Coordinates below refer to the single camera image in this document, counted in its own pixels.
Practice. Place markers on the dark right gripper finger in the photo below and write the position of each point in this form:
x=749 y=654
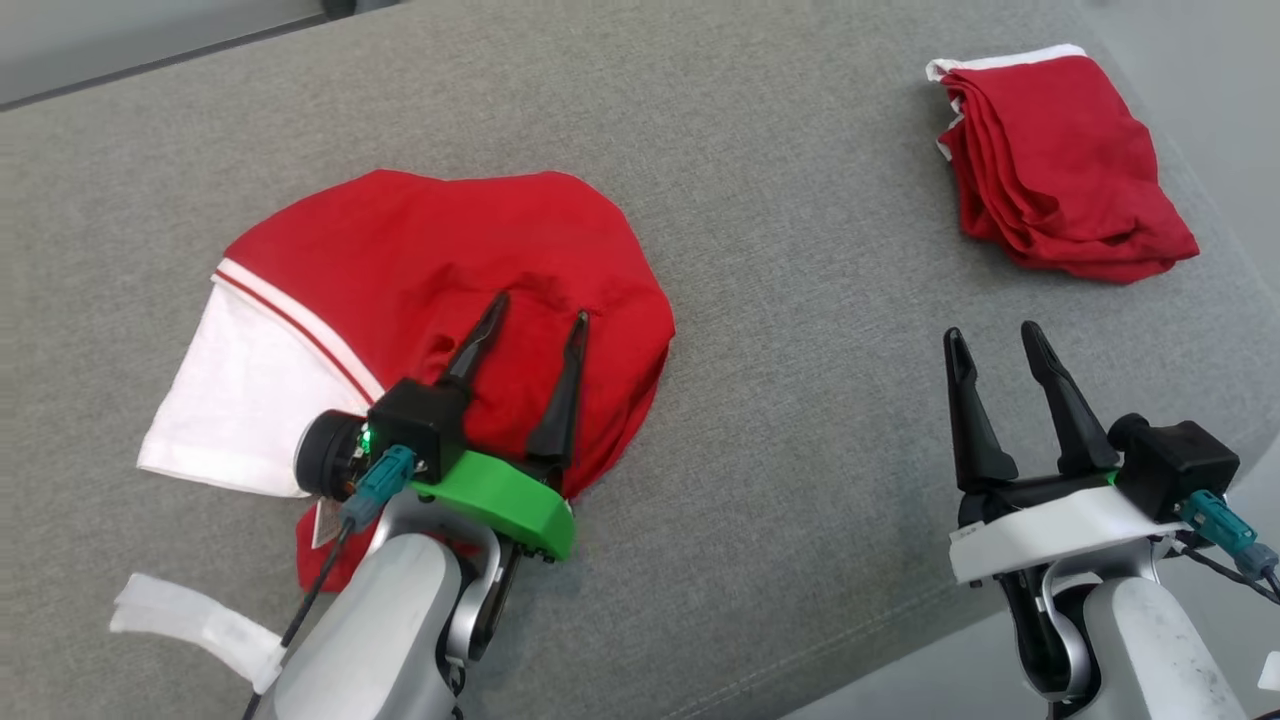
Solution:
x=1080 y=430
x=975 y=430

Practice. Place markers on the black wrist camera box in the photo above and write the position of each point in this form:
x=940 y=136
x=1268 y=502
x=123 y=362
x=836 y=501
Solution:
x=415 y=425
x=1175 y=465

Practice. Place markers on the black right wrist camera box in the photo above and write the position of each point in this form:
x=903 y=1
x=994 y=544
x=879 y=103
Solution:
x=1175 y=465

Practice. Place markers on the folded red garment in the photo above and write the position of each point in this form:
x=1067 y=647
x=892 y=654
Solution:
x=1060 y=170

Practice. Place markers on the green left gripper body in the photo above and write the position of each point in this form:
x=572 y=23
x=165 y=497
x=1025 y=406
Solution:
x=510 y=500

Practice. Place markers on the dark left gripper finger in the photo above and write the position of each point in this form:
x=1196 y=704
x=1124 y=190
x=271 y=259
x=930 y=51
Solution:
x=560 y=420
x=478 y=345

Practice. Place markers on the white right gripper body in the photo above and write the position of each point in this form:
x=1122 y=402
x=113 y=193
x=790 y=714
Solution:
x=1050 y=530

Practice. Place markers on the red and white garment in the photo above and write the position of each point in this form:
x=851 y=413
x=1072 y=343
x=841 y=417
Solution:
x=400 y=240

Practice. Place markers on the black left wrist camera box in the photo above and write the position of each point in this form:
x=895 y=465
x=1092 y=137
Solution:
x=415 y=425

